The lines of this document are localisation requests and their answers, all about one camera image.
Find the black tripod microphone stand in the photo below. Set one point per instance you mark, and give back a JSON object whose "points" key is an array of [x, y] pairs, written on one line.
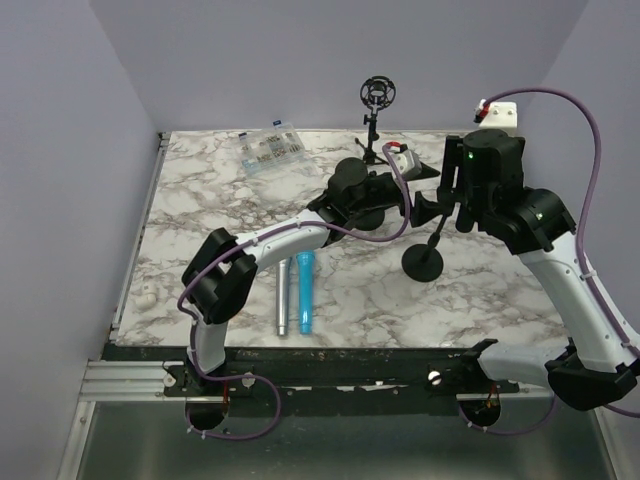
{"points": [[377, 93]]}

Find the round base clip stand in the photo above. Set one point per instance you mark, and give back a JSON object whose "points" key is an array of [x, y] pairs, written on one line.
{"points": [[423, 262]]}

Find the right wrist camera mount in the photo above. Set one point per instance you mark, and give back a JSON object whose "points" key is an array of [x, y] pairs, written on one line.
{"points": [[497, 115]]}

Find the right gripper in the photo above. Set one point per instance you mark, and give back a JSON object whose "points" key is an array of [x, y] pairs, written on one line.
{"points": [[453, 159]]}

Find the white cylindrical table stopper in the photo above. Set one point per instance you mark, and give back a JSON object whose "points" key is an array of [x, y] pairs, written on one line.
{"points": [[147, 298]]}

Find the silver microphone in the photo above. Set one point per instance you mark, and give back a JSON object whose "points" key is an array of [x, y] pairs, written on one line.
{"points": [[282, 296]]}

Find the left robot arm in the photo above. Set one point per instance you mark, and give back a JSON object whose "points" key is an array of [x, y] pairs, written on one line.
{"points": [[219, 278]]}

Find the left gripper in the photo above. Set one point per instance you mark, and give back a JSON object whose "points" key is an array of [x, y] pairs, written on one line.
{"points": [[423, 209]]}

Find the round base shock-mount stand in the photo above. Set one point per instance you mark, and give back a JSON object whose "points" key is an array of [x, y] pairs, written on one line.
{"points": [[368, 221]]}

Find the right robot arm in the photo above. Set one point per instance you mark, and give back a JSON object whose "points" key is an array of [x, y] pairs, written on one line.
{"points": [[483, 180]]}

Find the blue microphone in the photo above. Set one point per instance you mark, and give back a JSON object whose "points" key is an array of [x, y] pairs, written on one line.
{"points": [[305, 264]]}

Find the black front rail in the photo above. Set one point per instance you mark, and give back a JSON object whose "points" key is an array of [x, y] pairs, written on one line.
{"points": [[324, 381]]}

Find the clear plastic screw box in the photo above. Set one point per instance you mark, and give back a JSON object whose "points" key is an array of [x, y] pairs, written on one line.
{"points": [[269, 148]]}

